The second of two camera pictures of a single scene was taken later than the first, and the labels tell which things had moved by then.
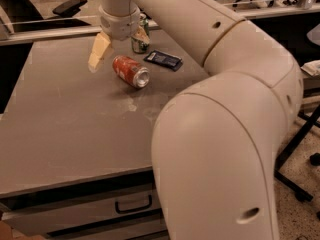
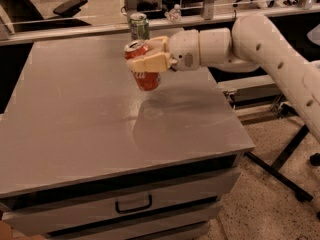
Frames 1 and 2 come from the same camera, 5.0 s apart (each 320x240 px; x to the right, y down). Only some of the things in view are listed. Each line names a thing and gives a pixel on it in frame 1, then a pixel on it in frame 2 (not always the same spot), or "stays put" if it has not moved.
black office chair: (19, 13) stays put
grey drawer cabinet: (76, 144) stays put
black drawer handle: (134, 208) stays put
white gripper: (119, 25) -> (183, 49)
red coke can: (131, 71) -> (145, 81)
